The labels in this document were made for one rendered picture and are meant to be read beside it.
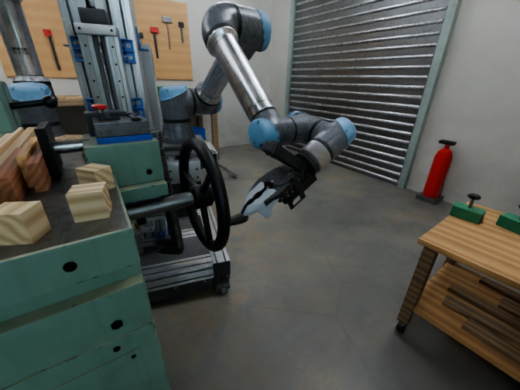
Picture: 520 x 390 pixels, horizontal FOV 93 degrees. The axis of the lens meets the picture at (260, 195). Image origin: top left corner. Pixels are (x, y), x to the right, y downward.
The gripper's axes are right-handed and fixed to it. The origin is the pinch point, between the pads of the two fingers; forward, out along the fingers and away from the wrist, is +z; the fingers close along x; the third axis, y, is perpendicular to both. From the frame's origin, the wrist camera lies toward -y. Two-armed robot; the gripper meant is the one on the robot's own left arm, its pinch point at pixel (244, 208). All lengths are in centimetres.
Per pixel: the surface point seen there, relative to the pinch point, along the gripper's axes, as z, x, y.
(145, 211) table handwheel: 17.0, 9.9, -9.8
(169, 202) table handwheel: 11.9, 10.2, -7.7
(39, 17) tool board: 1, 337, -93
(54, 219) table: 23.8, -3.3, -23.6
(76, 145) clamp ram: 17.9, 17.7, -26.5
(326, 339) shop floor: 2, 1, 92
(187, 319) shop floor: 46, 46, 67
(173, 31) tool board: -120, 339, -27
